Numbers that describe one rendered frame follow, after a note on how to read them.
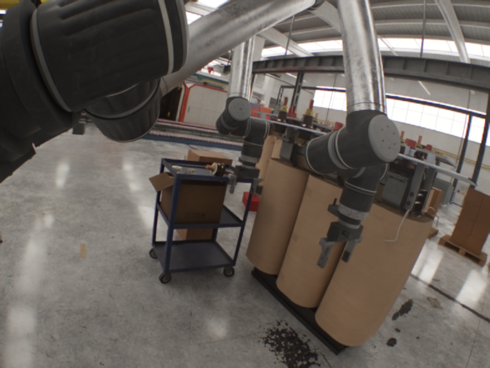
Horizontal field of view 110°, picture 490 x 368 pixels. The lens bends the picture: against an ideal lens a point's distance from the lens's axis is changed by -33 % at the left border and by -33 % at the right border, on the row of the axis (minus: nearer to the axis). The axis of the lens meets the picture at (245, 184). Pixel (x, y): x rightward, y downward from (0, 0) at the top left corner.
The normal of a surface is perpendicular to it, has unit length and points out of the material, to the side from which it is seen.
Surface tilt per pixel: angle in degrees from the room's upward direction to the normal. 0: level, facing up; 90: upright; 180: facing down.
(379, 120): 64
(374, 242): 90
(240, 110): 69
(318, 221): 90
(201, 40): 80
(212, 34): 84
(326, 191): 90
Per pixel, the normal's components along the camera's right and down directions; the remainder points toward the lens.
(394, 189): -0.82, -0.04
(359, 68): -0.58, -0.13
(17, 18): 0.29, -0.14
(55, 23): 0.39, 0.10
